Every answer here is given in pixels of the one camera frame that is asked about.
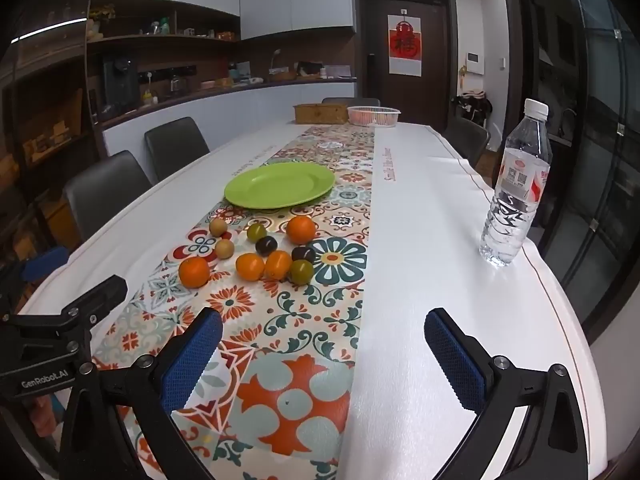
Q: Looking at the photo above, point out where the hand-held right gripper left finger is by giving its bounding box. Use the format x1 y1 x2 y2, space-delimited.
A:
59 306 224 480

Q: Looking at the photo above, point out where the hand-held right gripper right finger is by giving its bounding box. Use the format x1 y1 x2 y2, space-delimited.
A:
424 307 590 480

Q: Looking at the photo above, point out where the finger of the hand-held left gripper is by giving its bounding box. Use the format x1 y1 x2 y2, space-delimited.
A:
0 246 70 311
60 275 129 334

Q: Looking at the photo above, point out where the orange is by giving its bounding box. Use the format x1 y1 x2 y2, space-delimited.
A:
178 256 211 289
286 215 317 244
264 250 293 281
235 253 265 282

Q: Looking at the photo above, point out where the green plate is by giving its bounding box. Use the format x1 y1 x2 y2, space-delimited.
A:
224 162 336 210

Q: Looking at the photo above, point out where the grey dining chair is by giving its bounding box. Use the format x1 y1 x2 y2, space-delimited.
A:
144 117 211 183
442 117 491 168
321 97 381 109
64 150 152 243

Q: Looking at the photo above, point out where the white patterned tablecloth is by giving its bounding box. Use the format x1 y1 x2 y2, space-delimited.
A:
15 120 606 480

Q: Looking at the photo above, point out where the clear plastic water bottle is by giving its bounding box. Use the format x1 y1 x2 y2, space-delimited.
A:
479 98 552 268

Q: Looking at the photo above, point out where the black coffee machine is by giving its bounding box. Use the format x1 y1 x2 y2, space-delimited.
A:
102 55 140 113

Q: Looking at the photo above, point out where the white kitchen counter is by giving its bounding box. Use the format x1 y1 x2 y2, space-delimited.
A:
100 77 358 161

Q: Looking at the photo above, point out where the dark clothes pile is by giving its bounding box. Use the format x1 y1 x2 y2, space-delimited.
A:
454 91 493 126

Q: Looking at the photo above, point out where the white plastic basket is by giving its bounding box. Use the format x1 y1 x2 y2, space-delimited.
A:
347 105 402 127

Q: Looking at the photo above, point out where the glass sliding door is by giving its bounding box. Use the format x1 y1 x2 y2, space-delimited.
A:
502 0 640 346

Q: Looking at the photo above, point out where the wicker box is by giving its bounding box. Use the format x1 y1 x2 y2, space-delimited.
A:
293 103 349 125

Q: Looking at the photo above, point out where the dark wooden door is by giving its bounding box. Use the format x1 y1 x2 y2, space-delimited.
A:
354 0 457 131

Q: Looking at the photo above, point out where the red and white door poster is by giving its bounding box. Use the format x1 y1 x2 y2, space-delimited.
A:
388 14 423 77

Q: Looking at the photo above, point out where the wooden wall shelf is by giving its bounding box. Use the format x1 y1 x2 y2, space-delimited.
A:
86 0 242 57

